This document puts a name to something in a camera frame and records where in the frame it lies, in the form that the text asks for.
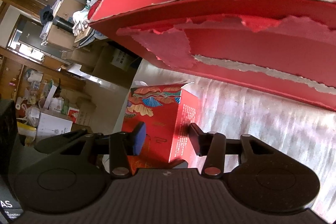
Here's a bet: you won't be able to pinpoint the brown cardboard boxes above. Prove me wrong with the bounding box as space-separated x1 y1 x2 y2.
40 0 142 88

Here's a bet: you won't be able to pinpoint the red decorated gift box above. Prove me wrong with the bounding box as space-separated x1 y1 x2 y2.
122 83 199 173

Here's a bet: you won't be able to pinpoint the large red cardboard box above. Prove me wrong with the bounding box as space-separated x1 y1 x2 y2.
91 0 335 110

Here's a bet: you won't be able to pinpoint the red plush toy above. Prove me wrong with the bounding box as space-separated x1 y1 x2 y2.
88 0 102 20

